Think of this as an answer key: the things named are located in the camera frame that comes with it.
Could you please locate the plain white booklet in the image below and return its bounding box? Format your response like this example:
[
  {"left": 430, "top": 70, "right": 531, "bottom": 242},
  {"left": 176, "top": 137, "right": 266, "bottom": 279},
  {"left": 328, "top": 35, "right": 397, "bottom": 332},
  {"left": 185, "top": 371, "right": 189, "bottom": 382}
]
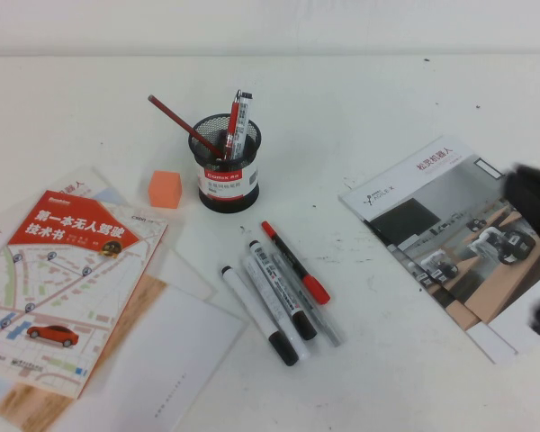
[{"left": 62, "top": 286, "right": 248, "bottom": 432}]

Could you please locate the robot photo brochure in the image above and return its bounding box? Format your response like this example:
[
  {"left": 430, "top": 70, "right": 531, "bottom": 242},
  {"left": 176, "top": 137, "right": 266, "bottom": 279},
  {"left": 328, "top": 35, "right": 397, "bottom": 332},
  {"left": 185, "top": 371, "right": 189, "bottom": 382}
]
[
  {"left": 338, "top": 134, "right": 540, "bottom": 334},
  {"left": 431, "top": 287, "right": 540, "bottom": 365}
]

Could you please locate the red gel pen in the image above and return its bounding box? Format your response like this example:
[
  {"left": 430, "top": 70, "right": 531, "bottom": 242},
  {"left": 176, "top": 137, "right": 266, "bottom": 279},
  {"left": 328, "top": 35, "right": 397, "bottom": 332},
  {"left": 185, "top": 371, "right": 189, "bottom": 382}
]
[{"left": 224, "top": 88, "right": 244, "bottom": 160}]

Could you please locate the orange foam cube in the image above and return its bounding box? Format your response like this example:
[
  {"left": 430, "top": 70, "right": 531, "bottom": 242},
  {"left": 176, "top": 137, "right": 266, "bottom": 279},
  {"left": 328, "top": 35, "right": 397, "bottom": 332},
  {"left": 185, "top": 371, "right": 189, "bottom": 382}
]
[{"left": 147, "top": 169, "right": 183, "bottom": 210}]

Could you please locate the red pencil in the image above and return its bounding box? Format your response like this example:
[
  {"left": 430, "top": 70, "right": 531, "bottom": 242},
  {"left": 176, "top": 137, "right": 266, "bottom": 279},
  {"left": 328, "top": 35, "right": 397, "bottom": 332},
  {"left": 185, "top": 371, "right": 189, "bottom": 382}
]
[{"left": 147, "top": 94, "right": 227, "bottom": 161}]

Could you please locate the black mesh pen holder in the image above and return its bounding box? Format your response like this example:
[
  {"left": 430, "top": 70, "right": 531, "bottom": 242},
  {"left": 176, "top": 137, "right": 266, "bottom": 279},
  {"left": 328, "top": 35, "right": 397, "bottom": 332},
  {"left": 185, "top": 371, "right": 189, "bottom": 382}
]
[{"left": 187, "top": 112, "right": 263, "bottom": 212}]

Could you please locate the plain white marker black cap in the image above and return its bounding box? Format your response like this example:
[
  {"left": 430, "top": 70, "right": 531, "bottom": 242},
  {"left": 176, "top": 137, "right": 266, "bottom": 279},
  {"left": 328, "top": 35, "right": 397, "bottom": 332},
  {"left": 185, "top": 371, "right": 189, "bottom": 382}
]
[{"left": 220, "top": 265, "right": 299, "bottom": 367}]

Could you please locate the white marker with black tip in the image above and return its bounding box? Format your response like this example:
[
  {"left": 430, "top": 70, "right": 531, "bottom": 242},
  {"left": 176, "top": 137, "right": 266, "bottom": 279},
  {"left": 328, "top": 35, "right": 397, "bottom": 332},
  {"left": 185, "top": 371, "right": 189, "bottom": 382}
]
[{"left": 231, "top": 92, "right": 255, "bottom": 159}]

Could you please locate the white brochure with red print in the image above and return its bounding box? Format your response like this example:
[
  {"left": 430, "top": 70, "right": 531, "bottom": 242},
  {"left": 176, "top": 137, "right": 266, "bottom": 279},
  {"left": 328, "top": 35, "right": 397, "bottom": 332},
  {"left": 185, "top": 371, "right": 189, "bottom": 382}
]
[{"left": 0, "top": 166, "right": 218, "bottom": 307}]

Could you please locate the wood print brochure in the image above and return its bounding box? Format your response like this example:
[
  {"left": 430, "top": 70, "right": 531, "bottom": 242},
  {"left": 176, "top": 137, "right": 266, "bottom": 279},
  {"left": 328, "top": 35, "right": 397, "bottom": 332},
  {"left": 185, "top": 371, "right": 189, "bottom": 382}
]
[{"left": 0, "top": 274, "right": 168, "bottom": 431}]

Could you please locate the grey pen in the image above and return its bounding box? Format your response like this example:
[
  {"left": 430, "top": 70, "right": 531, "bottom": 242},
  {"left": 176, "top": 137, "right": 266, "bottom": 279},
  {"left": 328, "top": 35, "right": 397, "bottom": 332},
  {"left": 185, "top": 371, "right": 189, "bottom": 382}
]
[{"left": 269, "top": 254, "right": 343, "bottom": 347}]

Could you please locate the labelled white marker black cap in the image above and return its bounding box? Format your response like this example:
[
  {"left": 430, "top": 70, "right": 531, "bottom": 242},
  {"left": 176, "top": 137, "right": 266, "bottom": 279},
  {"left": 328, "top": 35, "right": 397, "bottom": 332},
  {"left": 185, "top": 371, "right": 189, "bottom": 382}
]
[{"left": 247, "top": 240, "right": 319, "bottom": 342}]

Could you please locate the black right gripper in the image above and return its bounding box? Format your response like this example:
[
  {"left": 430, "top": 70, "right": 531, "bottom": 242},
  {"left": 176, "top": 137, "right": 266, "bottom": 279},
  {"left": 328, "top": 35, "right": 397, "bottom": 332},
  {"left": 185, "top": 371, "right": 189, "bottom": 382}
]
[{"left": 499, "top": 162, "right": 540, "bottom": 267}]

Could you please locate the black pen with red caps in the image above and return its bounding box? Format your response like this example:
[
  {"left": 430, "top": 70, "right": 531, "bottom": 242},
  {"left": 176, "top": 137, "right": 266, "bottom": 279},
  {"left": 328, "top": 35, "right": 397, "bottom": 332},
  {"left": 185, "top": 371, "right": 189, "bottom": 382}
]
[{"left": 260, "top": 220, "right": 332, "bottom": 306}]

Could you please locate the orange map cover book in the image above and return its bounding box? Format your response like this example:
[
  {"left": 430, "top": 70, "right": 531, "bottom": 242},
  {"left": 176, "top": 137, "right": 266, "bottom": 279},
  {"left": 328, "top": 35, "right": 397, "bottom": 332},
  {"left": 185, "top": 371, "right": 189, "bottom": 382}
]
[{"left": 0, "top": 188, "right": 169, "bottom": 401}]

